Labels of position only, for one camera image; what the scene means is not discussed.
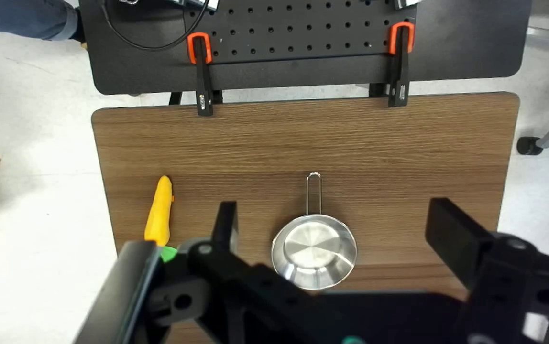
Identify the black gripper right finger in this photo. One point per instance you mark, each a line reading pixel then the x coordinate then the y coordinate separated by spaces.
pixel 456 236

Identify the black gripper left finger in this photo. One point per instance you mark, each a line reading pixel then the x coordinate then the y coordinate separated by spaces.
pixel 224 223

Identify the orange carrot plush toy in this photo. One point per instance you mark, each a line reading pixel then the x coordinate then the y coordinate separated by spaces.
pixel 159 213

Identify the silver metal pan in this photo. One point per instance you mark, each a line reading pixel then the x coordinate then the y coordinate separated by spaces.
pixel 314 252

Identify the orange black bar clamp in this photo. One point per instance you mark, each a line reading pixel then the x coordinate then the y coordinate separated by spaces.
pixel 400 70
pixel 203 83

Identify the black perforated breadboard table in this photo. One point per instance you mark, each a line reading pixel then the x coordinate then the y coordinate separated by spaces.
pixel 471 39

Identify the short aluminium extrusion bar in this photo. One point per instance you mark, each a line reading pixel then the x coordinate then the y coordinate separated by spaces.
pixel 201 5

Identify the blue jeans leg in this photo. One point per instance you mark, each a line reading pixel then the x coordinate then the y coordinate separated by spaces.
pixel 18 17

